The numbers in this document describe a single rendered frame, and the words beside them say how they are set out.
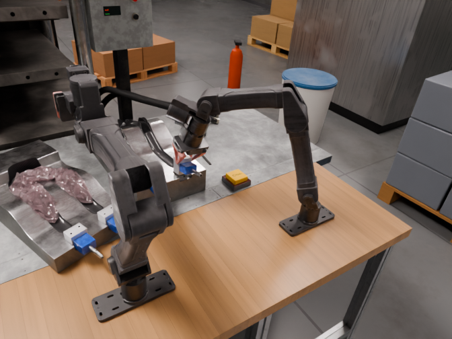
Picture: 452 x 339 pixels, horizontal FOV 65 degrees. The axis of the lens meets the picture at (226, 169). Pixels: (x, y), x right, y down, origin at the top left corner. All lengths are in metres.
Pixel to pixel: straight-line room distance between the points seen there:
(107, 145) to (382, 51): 3.28
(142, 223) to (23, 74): 1.24
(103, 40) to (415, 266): 2.13
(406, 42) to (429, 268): 1.97
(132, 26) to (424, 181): 2.04
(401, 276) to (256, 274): 1.46
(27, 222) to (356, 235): 0.99
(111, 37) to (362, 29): 2.62
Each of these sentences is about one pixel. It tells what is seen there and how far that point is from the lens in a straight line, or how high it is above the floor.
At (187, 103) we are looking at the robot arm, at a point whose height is 1.16.
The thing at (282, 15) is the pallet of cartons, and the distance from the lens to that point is 6.60.
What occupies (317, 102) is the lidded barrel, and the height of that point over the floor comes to 0.44.
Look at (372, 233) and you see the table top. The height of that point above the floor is 0.80.
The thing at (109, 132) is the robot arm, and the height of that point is 1.23.
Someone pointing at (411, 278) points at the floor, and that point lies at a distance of 2.41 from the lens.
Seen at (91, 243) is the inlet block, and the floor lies 0.87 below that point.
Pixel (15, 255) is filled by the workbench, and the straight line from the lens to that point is 1.17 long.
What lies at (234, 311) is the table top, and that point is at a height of 0.80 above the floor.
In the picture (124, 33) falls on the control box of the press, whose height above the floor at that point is 1.14.
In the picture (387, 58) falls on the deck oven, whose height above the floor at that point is 0.73.
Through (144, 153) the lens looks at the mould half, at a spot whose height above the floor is 0.89.
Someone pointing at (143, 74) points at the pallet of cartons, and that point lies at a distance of 4.64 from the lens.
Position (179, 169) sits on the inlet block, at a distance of 1.19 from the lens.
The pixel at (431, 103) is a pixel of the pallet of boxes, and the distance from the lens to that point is 2.57.
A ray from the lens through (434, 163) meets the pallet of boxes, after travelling 2.65.
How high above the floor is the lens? 1.58
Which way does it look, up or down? 33 degrees down
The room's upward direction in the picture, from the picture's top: 5 degrees clockwise
